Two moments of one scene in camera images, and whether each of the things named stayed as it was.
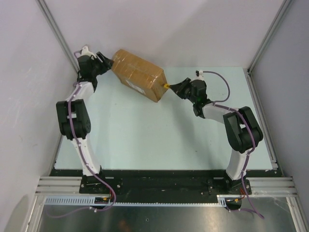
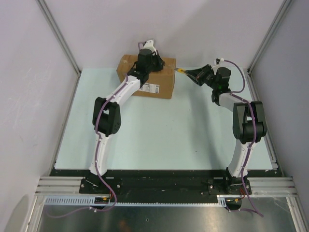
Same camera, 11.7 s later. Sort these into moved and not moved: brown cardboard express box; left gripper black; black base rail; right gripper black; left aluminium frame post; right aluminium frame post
Moved: left gripper black; right gripper black; brown cardboard express box
Not moved: black base rail; left aluminium frame post; right aluminium frame post
